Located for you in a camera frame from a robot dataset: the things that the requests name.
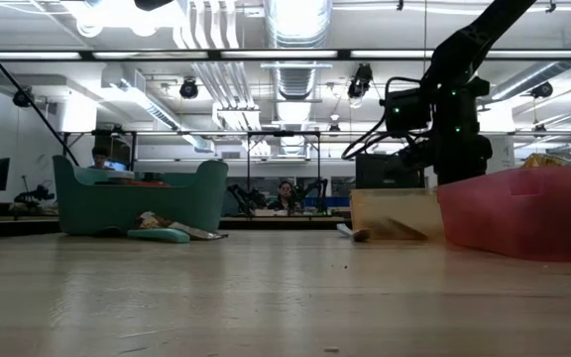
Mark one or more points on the background black robot arm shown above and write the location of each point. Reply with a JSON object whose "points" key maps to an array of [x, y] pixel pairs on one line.
{"points": [[246, 198], [315, 193], [35, 196]]}

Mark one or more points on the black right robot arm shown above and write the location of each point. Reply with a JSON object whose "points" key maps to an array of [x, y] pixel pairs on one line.
{"points": [[474, 39]]}

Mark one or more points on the white round column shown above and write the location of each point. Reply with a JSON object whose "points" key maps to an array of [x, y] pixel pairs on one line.
{"points": [[503, 154]]}

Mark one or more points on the large black monitor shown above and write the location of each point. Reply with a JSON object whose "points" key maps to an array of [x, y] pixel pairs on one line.
{"points": [[379, 171]]}

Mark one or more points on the orange translucent bin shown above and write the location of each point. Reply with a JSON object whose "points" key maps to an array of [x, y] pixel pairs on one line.
{"points": [[394, 208]]}

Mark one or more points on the pink plastic bin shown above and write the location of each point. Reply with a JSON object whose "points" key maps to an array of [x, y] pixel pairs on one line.
{"points": [[513, 218]]}

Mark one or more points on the black ceiling spotlight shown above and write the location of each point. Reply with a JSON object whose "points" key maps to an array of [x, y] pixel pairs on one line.
{"points": [[189, 88], [24, 99], [361, 82], [542, 90]]}

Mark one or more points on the person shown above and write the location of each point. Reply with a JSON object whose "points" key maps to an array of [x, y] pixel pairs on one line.
{"points": [[285, 191], [99, 157]]}

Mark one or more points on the teal plastic bin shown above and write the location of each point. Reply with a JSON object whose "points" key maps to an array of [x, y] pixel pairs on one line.
{"points": [[117, 208]]}

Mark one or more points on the brown snack packet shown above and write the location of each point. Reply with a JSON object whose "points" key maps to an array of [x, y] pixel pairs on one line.
{"points": [[196, 232]]}

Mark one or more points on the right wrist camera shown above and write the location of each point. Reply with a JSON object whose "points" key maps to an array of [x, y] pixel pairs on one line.
{"points": [[407, 114]]}

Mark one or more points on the slanted silver duct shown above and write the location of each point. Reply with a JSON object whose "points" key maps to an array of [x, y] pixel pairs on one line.
{"points": [[513, 86]]}

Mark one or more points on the white rectangular duct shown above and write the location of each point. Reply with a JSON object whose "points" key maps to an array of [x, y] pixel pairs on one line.
{"points": [[137, 94]]}

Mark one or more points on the round silver ventilation duct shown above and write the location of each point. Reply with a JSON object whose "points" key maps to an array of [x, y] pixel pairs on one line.
{"points": [[298, 30]]}

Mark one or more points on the black aluminium rig frame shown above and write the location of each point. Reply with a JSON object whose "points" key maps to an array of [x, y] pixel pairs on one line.
{"points": [[343, 54]]}

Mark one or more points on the background black frame stand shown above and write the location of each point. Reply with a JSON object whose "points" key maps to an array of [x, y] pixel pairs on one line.
{"points": [[275, 134]]}

